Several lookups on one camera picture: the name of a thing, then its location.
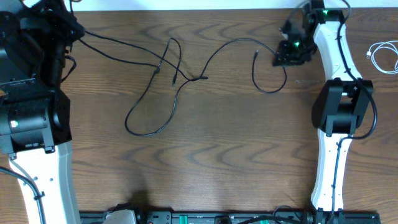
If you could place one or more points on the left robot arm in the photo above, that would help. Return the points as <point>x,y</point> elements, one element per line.
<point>36,40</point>

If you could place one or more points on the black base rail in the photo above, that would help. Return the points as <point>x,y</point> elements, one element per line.
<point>125,213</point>

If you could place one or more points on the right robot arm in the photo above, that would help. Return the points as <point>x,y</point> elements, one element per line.
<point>338,110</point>

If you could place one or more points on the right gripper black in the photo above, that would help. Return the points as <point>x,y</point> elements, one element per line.
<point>285,58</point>

